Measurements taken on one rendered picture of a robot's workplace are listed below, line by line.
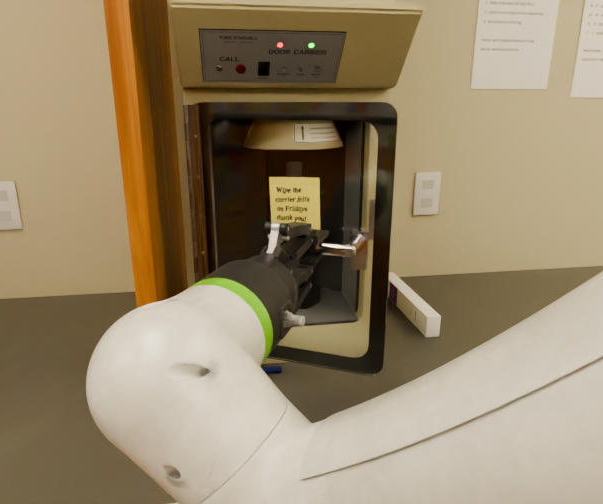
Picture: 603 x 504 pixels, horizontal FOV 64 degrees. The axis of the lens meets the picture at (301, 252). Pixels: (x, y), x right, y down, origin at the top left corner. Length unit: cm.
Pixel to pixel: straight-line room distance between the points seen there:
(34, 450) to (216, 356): 50
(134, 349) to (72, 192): 97
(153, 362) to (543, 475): 22
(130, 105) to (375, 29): 34
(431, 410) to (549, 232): 133
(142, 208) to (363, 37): 38
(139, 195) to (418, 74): 81
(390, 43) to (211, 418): 56
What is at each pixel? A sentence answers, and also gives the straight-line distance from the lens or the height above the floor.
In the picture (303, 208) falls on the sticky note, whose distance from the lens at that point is 69.
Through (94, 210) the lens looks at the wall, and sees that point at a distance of 126.
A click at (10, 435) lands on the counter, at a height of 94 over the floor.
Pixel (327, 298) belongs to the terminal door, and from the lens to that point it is 72.
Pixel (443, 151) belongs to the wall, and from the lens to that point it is 133.
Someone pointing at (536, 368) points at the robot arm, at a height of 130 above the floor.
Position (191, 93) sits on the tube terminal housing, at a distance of 77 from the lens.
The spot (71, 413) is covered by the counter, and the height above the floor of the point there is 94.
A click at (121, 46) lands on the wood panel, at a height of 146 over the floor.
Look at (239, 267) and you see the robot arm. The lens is 44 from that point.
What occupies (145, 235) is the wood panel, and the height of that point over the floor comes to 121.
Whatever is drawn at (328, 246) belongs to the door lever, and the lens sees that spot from 64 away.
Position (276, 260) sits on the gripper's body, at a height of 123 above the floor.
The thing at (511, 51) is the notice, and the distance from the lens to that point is 140.
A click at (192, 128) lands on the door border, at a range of 75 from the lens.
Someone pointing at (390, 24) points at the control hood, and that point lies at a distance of 71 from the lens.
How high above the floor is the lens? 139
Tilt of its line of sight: 17 degrees down
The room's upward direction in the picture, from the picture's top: straight up
